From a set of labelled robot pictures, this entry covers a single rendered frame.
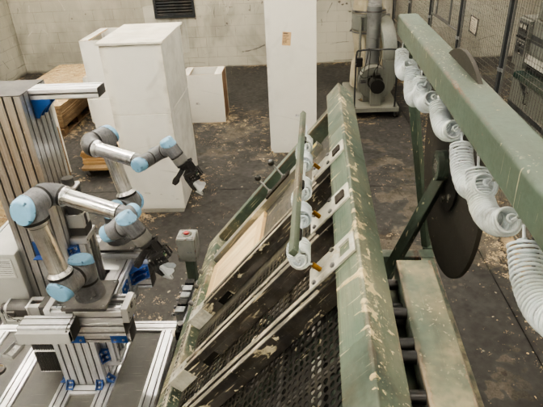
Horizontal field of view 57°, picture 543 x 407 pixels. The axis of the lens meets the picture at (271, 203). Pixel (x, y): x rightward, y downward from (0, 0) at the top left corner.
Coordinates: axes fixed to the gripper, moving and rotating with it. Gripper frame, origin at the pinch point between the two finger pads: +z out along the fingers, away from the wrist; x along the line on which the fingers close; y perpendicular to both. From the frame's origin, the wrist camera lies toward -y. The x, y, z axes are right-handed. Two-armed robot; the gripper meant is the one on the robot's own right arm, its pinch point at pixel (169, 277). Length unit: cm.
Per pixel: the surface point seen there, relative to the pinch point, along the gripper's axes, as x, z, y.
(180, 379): -24.8, 33.7, -11.8
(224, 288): 12.3, 24.4, 10.8
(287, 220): 11, 5, 55
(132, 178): 274, 28, -140
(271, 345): -56, 7, 50
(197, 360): -24.9, 27.3, 1.4
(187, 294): 54, 45, -34
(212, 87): 540, 39, -97
